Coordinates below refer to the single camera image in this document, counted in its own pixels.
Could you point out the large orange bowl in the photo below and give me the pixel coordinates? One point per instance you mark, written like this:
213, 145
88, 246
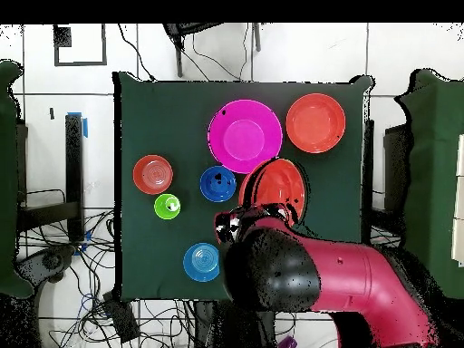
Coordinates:
315, 123
279, 181

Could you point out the large pink bowl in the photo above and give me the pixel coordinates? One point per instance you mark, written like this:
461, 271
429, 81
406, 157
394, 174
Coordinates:
243, 137

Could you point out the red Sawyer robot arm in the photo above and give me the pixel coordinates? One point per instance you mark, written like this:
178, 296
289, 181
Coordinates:
355, 279

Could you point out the dark blue bowl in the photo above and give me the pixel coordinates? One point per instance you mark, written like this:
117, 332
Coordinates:
217, 192

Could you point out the green cup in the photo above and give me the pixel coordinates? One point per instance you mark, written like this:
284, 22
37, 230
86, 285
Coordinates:
161, 208

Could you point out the small light blue bowl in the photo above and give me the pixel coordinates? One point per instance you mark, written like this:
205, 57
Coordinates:
201, 261

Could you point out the small orange bowl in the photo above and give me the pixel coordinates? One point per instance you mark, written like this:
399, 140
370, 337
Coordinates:
152, 174

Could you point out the dark green table cloth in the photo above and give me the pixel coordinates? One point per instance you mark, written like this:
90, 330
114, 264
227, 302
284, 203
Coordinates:
163, 253

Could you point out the purple object on floor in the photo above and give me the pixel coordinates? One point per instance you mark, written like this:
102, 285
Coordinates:
287, 342

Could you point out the black power strip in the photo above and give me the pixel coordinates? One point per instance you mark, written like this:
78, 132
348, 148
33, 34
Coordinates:
121, 319

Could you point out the green cloth on side table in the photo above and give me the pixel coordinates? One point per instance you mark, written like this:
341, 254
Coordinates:
7, 181
435, 181

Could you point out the black table frame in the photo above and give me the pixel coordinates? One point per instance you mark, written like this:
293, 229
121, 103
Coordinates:
397, 163
74, 163

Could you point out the grey pedestal foot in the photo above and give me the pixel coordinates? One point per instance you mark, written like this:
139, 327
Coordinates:
50, 261

